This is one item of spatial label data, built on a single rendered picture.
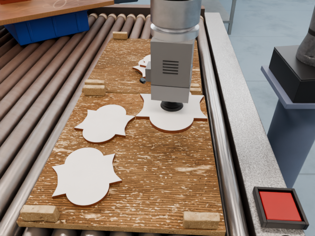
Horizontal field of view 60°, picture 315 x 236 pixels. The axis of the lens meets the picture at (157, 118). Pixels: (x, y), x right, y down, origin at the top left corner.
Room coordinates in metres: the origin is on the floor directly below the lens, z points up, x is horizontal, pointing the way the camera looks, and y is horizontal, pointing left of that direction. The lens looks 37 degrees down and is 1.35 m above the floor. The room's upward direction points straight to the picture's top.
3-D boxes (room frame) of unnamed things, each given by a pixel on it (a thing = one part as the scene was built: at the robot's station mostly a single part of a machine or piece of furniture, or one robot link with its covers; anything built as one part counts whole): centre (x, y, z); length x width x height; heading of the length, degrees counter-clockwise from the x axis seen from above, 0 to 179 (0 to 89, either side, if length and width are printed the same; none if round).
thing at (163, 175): (0.45, 0.05, 0.93); 0.41 x 0.35 x 0.02; 177
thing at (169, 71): (0.43, -0.02, 1.15); 0.10 x 0.09 x 0.16; 80
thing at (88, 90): (0.65, 0.18, 0.95); 0.06 x 0.02 x 0.03; 87
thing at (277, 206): (0.30, -0.22, 0.92); 0.06 x 0.06 x 0.01; 86
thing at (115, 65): (0.87, 0.03, 0.93); 0.41 x 0.35 x 0.02; 176
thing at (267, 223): (0.30, -0.22, 0.92); 0.08 x 0.08 x 0.02; 86
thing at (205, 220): (0.25, -0.07, 0.95); 0.06 x 0.02 x 0.03; 87
